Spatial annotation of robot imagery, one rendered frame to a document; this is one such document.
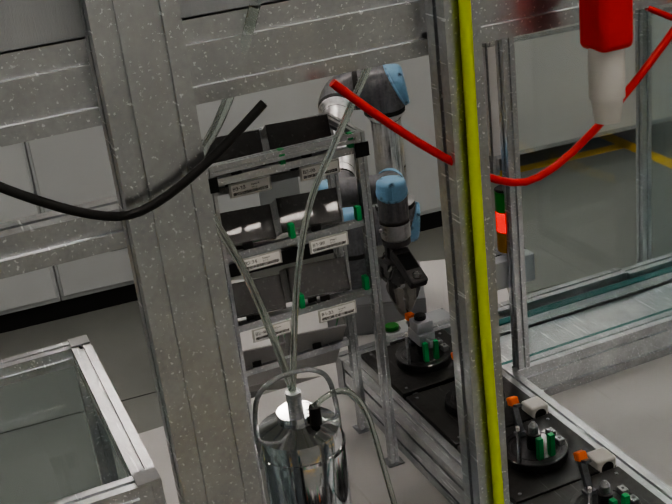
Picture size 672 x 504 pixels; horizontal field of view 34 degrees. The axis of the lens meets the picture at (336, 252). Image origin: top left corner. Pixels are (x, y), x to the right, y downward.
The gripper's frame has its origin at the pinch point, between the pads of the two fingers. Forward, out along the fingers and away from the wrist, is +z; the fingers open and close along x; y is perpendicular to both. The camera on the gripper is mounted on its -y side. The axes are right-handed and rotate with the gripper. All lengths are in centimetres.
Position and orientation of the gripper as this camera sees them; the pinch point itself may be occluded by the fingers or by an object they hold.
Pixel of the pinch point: (406, 313)
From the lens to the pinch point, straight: 275.6
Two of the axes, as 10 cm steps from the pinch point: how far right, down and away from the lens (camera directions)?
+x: -9.1, 2.5, -3.3
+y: -4.0, -3.2, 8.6
